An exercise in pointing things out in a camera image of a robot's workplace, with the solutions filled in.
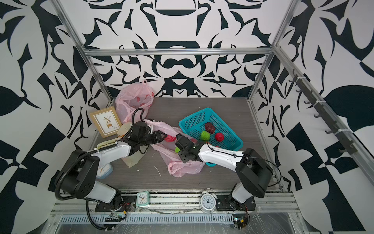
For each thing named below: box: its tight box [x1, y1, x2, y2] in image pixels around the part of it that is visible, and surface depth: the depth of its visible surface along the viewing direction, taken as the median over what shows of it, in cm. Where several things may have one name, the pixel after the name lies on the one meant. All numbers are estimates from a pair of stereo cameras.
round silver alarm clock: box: [199, 187, 218, 216], surface depth 73 cm
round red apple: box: [215, 132, 225, 142], surface depth 96 cm
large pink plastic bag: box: [115, 79, 155, 124], surface depth 111 cm
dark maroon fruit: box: [204, 121, 216, 135], surface depth 101 cm
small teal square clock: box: [136, 191, 150, 208], surface depth 76 cm
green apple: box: [200, 130, 211, 141], surface depth 95 cm
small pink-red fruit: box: [164, 134, 177, 143], surface depth 93 cm
